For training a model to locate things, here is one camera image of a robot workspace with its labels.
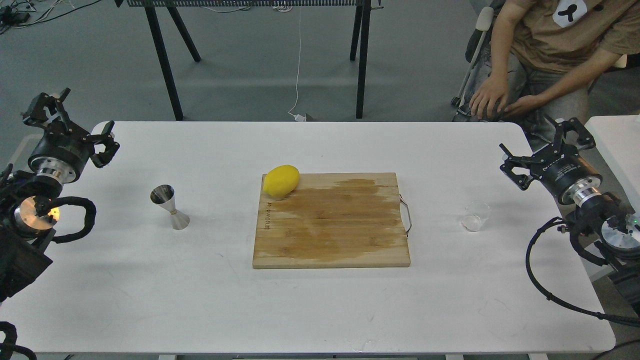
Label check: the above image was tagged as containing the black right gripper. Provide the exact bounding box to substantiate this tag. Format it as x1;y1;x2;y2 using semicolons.
499;117;602;205

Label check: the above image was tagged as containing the small clear glass beaker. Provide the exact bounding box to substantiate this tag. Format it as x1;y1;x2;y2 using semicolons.
461;201;491;232

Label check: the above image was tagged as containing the white office chair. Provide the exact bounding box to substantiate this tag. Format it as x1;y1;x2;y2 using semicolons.
450;6;495;109

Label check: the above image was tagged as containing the yellow lemon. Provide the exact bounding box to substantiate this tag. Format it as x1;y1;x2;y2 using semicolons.
262;164;300;199

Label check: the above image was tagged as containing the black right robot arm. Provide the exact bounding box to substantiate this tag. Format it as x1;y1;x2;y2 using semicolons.
500;117;640;328

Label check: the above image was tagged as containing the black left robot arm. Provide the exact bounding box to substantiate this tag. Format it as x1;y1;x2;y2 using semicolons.
0;88;120;301

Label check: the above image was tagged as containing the white hanging cable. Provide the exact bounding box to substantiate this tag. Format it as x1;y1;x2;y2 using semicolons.
287;7;307;122

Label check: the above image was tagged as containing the person's left hand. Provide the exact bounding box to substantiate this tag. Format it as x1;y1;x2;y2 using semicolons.
502;95;546;119

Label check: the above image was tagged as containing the white side table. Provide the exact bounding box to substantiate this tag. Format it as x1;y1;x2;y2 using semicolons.
586;114;640;214

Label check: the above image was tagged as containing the floor cables bundle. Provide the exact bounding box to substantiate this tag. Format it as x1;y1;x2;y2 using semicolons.
0;0;103;35

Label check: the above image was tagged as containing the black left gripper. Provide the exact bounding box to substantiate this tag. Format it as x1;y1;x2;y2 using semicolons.
22;88;121;183

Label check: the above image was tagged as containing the person's right hand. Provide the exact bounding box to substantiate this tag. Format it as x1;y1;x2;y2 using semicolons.
469;73;509;120

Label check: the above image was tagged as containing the black metal frame table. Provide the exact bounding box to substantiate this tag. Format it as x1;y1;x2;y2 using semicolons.
115;0;383;121

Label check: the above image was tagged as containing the wooden cutting board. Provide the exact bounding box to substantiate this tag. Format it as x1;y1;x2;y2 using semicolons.
252;172;411;270

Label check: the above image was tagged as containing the seated person in brown shirt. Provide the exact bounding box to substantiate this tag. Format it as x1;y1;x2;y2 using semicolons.
453;0;640;151

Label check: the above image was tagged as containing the steel double jigger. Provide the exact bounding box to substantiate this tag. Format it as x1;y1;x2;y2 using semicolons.
150;184;190;230

